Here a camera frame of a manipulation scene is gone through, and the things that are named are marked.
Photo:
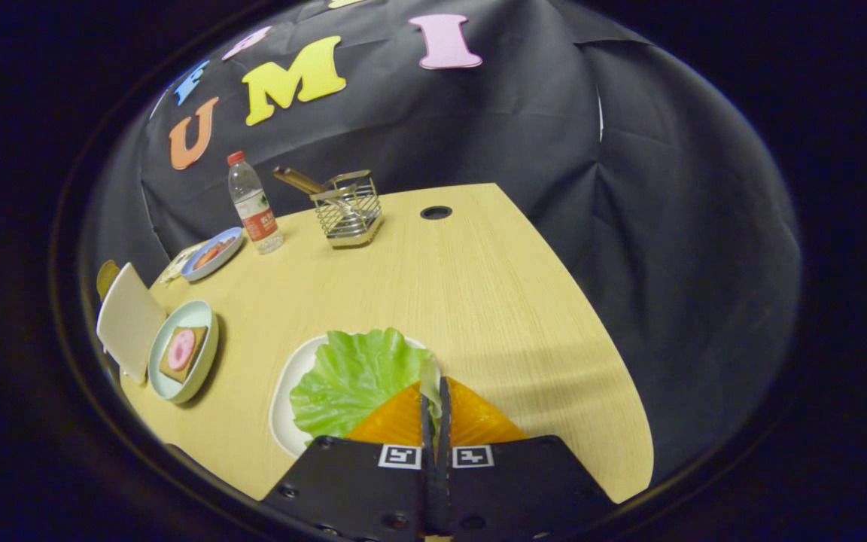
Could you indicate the green lettuce leaf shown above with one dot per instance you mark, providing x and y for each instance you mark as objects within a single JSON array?
[{"x": 351, "y": 376}]

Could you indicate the white square plate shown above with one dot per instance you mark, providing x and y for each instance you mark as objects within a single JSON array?
[{"x": 285, "y": 403}]

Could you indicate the blue round plate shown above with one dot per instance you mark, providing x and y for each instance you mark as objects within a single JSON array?
[{"x": 194, "y": 269}]

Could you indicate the pink ham slice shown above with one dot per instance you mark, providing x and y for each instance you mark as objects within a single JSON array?
[{"x": 181, "y": 349}]

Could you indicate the clear plastic water bottle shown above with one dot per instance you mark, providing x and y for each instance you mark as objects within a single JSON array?
[{"x": 254, "y": 207}]

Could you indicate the reddish brown meat slice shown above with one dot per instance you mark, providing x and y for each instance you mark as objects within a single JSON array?
[{"x": 209, "y": 256}]

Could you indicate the white divided condiment tray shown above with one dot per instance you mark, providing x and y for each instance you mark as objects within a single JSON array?
[{"x": 174, "y": 267}]

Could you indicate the white toaster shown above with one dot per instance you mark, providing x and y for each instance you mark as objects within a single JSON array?
[{"x": 129, "y": 320}]

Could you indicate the toast slice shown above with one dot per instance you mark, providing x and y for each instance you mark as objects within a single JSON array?
[{"x": 170, "y": 369}]

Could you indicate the pale green round plate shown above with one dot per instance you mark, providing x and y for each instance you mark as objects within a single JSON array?
[{"x": 170, "y": 384}]

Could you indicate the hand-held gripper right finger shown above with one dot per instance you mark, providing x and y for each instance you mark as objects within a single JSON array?
[{"x": 516, "y": 482}]

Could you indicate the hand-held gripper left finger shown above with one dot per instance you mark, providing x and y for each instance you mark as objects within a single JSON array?
[{"x": 351, "y": 482}]

